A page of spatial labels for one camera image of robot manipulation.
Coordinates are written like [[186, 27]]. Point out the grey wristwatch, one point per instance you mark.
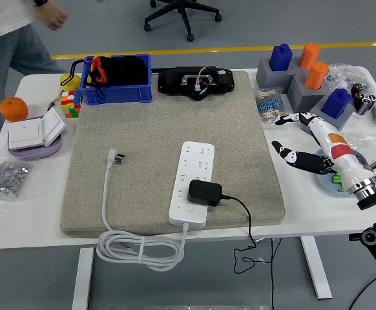
[[41, 2]]

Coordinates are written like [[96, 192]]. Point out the person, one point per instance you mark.
[[0, 64]]

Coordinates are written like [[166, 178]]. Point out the person's left hand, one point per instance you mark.
[[55, 17]]

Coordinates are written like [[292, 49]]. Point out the large black cylinder capacitor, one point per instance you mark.
[[362, 101], [369, 103], [357, 93]]

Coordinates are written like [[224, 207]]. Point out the wide grey socket block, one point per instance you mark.
[[272, 79]]

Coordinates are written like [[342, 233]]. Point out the blue square peg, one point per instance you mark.
[[335, 105], [280, 58]]

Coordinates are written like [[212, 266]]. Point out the black plug adapter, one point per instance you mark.
[[204, 193]]

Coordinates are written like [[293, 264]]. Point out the white power strip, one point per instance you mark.
[[194, 161]]

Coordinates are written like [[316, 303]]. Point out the grey-brown mat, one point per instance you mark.
[[142, 129]]

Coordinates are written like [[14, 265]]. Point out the clear bag of blue parts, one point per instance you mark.
[[346, 74]]

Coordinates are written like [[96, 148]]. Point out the orange fruit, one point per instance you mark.
[[13, 109]]

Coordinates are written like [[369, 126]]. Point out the purple dish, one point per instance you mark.
[[36, 155]]

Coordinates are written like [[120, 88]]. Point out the colourful puzzle cube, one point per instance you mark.
[[71, 105]]

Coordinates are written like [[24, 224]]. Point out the black pouch with orange trim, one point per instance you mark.
[[130, 71]]

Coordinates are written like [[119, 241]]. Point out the orange cylinder peg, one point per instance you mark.
[[316, 76], [309, 56]]

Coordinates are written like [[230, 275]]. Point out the green battery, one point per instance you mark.
[[336, 179]]

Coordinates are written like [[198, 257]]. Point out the black office chair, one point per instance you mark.
[[183, 13]]

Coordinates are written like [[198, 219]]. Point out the bag of metal nuts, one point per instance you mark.
[[5, 177]]

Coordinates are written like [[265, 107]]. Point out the white wall switch panel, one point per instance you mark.
[[54, 126], [25, 134]]

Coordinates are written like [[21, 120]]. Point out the light blue plate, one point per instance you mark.
[[327, 184]]

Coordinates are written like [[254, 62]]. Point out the black electronic device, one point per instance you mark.
[[172, 80]]

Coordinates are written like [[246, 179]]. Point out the black table control panel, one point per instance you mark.
[[354, 237]]

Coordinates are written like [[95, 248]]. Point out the blue plastic bin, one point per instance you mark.
[[117, 93]]

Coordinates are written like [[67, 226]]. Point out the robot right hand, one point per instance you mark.
[[336, 148]]

